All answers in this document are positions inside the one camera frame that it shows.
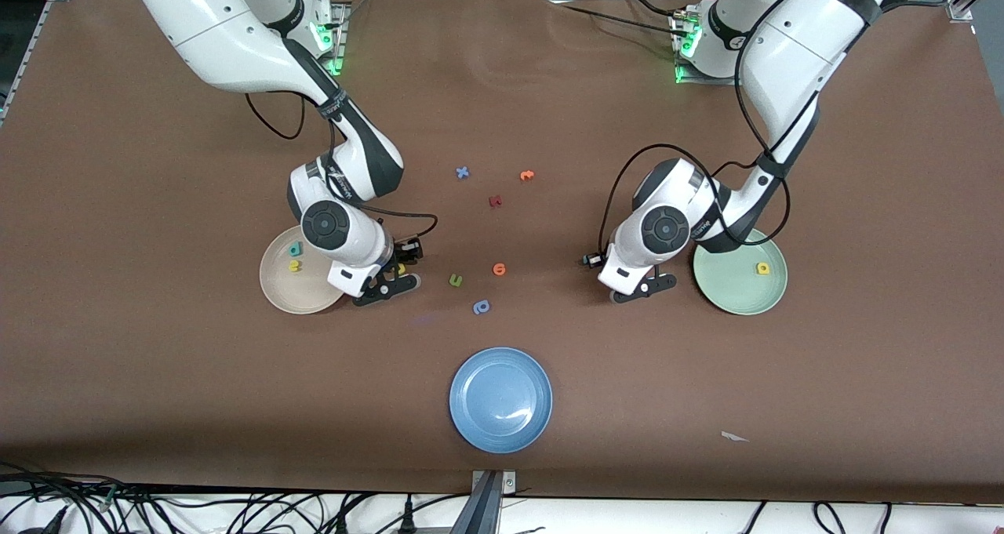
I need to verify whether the blue plate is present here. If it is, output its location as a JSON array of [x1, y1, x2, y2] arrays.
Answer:
[[449, 347, 553, 454]]

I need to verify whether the black base cable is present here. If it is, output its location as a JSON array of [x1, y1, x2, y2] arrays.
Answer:
[[549, 0, 699, 41]]

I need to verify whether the beige brown plate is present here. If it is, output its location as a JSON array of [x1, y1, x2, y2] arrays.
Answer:
[[259, 227, 346, 315]]

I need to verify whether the grey metal camera bracket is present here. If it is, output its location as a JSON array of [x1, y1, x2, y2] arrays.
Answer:
[[451, 470, 517, 534]]

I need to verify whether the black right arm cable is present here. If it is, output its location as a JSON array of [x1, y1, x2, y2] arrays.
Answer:
[[245, 91, 438, 241]]

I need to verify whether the black floor cable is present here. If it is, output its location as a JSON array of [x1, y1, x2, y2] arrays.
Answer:
[[0, 462, 118, 534], [812, 501, 895, 534]]

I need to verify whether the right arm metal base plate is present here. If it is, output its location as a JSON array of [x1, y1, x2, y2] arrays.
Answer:
[[314, 2, 347, 75]]

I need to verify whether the green plate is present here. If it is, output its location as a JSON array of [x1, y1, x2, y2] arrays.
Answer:
[[693, 228, 788, 316]]

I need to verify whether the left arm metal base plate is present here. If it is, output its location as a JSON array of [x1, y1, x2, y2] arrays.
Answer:
[[673, 13, 742, 86]]

